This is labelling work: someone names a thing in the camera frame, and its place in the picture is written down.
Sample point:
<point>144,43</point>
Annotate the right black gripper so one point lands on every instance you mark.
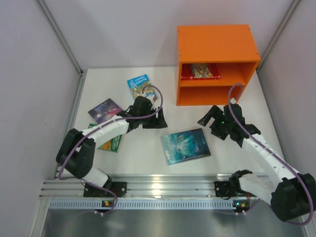
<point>215,122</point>

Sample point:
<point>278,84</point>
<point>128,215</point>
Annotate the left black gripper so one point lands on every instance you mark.
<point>153,121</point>

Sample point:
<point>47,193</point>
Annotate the teal ocean cover book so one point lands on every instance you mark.
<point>184,146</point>

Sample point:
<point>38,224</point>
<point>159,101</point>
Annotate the dark purple galaxy book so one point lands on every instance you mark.
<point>105,111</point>

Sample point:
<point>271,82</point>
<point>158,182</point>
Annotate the red treehouse book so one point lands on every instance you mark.
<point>200,71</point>

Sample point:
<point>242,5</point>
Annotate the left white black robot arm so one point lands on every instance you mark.
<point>76,154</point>

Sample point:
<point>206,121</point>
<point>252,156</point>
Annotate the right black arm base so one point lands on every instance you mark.
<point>227,188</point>

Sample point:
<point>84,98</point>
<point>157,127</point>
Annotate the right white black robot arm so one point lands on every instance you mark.
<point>289,193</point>

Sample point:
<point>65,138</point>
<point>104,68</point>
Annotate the light blue treehouse book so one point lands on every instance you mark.
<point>141,86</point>

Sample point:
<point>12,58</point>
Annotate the green treehouse book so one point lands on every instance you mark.
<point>111,145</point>

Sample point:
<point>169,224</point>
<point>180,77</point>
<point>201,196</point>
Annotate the orange wooden shelf cabinet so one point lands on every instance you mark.
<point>232,47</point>

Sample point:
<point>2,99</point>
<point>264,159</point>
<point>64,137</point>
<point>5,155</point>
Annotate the aluminium mounting rail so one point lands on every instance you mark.
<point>143,186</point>

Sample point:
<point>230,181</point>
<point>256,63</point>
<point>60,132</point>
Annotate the slotted grey cable duct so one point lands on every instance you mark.
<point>148,204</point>

